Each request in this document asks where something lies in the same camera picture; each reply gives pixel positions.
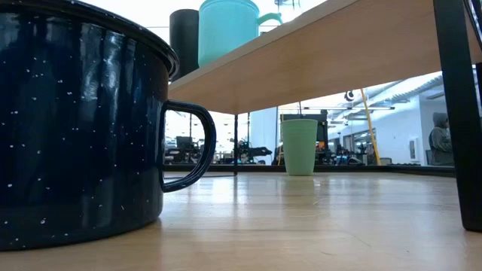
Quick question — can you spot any green plastic cup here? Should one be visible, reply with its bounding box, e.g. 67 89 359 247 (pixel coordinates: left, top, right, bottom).
280 119 319 177

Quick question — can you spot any teal ceramic mug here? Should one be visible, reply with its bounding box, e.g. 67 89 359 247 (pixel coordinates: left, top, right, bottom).
198 0 283 68

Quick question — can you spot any tall black cup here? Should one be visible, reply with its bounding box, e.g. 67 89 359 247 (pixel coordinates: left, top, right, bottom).
169 9 200 82

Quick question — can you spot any navy speckled enamel mug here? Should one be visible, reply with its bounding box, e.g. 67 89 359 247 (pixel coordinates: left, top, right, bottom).
0 0 218 251

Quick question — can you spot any wooden shelf with black legs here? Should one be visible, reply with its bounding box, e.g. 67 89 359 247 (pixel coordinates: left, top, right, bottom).
162 0 482 233

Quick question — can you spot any person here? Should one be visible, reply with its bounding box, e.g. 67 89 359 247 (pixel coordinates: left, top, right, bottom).
428 111 456 166

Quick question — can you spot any black metal table frame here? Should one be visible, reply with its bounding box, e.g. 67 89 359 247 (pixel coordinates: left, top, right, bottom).
162 163 456 178

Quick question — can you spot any yellow cable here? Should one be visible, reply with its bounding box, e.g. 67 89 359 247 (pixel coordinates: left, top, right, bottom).
359 88 381 166

